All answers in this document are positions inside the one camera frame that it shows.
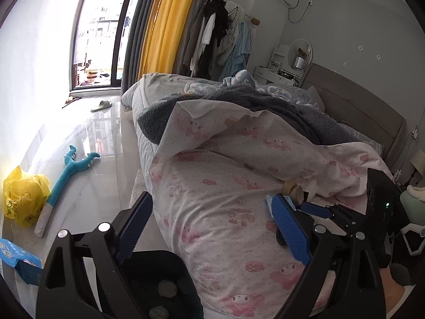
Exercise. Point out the bubble wrap sheet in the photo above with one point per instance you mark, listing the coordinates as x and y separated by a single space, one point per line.
137 186

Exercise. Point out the blue dinosaur plush toy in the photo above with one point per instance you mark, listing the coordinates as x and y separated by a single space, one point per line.
63 182

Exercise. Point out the blue pet food bag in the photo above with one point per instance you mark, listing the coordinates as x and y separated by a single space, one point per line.
20 259

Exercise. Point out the cardboard tape roll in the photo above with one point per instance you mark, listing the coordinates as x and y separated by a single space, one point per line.
294 191

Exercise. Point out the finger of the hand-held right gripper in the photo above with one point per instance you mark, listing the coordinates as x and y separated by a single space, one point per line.
313 210

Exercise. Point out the beige bed headboard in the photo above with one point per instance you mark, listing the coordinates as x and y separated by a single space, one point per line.
358 106

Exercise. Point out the pale green cushion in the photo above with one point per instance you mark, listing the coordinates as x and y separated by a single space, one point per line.
411 201

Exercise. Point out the pink printed blanket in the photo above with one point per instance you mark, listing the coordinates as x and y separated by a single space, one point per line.
215 189

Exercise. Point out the white quilted bed cover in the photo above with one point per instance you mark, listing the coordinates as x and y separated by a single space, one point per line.
142 96

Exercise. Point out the dark framed window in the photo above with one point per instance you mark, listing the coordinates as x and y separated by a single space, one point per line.
99 23

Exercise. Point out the person's right forearm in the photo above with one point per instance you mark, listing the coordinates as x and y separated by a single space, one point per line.
393 289

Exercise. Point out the yellow plastic bag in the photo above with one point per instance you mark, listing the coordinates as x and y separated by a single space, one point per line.
25 199

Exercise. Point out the blue patterned duvet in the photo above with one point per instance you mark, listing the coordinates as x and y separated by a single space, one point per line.
285 94

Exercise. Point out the thin dark stick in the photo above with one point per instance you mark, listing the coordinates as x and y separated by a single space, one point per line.
71 102

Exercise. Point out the round white mirror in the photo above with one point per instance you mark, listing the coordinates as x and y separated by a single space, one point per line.
300 46

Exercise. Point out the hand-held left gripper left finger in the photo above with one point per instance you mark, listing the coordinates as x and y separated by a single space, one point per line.
134 229

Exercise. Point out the black trash bin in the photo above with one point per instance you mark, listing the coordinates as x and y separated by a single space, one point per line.
156 265

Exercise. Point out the rack of hanging clothes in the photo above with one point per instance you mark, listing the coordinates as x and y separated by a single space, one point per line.
215 33

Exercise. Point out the pale green slipper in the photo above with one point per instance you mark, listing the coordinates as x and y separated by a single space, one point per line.
102 105

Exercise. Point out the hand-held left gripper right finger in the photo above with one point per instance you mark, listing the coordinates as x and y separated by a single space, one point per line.
290 229

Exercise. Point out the grey fleece blanket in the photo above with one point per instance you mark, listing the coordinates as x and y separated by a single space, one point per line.
232 99

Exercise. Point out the white chair frame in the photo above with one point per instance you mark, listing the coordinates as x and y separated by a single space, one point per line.
411 239

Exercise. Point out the white bedside dresser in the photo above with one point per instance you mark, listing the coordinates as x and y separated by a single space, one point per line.
269 73

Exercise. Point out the yellow curtain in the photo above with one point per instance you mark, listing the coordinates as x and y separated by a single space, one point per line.
166 23

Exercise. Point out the light blue plush blanket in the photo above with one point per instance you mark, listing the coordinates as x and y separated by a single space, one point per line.
239 78

